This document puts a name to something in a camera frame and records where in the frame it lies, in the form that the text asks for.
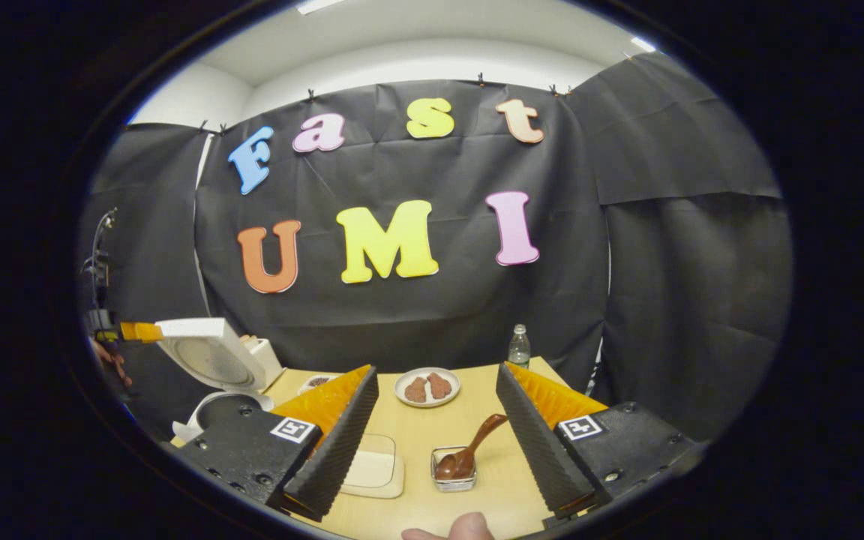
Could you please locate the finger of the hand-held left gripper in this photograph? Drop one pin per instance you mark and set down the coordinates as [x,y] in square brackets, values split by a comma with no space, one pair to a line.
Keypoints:
[139,332]

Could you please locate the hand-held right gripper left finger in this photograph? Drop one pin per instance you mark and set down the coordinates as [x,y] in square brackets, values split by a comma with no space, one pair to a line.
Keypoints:
[334,442]

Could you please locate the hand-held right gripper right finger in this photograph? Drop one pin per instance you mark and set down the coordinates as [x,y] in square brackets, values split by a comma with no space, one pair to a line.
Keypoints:
[541,442]

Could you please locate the clear rice container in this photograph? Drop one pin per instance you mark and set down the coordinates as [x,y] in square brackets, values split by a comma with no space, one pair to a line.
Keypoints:
[376,469]

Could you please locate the brown wooden spoon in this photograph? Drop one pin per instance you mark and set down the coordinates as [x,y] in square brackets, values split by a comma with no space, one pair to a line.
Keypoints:
[469,450]

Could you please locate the white rice cooker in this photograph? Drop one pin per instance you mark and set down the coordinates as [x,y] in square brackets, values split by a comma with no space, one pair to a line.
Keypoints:
[211,356]

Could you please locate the clear chopstick holder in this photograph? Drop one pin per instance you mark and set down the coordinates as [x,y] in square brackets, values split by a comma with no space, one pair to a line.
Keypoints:
[454,484]

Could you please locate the divided bean dish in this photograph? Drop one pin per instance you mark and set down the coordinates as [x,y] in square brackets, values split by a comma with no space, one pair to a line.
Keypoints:
[318,382]

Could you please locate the clear water bottle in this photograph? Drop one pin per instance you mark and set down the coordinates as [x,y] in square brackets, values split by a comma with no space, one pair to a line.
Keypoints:
[519,349]

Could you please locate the brown meat piece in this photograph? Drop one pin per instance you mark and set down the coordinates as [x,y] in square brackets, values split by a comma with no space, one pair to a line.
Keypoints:
[439,385]
[416,390]

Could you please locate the white toaster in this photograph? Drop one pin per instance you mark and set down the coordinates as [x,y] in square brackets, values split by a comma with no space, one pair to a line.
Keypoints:
[265,352]

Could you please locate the white plate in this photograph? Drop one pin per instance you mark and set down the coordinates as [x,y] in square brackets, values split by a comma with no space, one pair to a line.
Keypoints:
[426,371]

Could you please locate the black backdrop cloth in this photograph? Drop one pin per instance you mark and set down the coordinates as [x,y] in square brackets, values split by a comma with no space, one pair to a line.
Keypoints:
[439,315]

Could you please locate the long ceiling light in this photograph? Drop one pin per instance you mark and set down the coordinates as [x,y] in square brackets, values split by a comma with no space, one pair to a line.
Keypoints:
[318,5]

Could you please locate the small ceiling light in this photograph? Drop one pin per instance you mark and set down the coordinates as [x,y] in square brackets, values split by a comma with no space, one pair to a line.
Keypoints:
[643,44]

